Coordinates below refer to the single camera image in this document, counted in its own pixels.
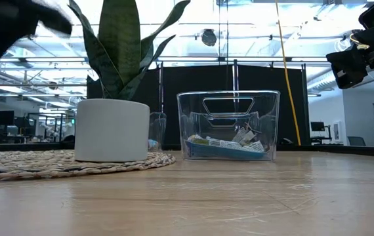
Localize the clear plastic bin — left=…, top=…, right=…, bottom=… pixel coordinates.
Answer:
left=148, top=111, right=168, bottom=152
left=177, top=90, right=281, bottom=162

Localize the bright blue granola bar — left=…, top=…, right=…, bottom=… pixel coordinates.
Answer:
left=184, top=140, right=267, bottom=161

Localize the white round plant pot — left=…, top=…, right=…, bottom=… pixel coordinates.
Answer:
left=73, top=98, right=151, bottom=163

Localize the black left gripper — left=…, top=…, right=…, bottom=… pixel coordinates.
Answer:
left=26, top=2, right=73, bottom=37

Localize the round dark ceiling fixture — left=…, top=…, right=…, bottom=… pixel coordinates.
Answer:
left=201, top=28, right=218, bottom=47

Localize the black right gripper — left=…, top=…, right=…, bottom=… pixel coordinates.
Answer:
left=325, top=46, right=369, bottom=90

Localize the black computer monitor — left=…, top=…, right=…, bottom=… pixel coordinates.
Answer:
left=0, top=110, right=15, bottom=127
left=310, top=121, right=326, bottom=133

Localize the silver blue granola bar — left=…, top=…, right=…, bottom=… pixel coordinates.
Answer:
left=186, top=133, right=211, bottom=147
left=209, top=137, right=242, bottom=150

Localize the black partition screen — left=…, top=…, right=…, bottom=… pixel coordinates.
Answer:
left=86, top=64, right=308, bottom=148

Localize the yellow cable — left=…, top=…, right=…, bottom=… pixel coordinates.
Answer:
left=274, top=0, right=303, bottom=147

